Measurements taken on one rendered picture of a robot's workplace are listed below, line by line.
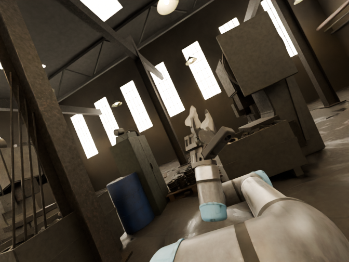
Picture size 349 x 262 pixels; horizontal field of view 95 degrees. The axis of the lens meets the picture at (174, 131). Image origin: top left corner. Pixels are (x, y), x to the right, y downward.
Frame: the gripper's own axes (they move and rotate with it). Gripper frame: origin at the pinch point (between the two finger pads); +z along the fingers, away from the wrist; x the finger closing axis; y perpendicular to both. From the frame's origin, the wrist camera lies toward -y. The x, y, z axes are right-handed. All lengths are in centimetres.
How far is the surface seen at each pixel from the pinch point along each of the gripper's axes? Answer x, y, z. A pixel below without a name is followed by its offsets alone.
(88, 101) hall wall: -3, 1130, 696
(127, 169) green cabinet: 50, 263, 30
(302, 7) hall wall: 862, 11, 828
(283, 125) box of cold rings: 195, 49, 49
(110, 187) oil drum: 22, 263, -2
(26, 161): -124, 425, 75
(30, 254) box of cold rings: -58, 189, -64
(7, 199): -131, 402, -2
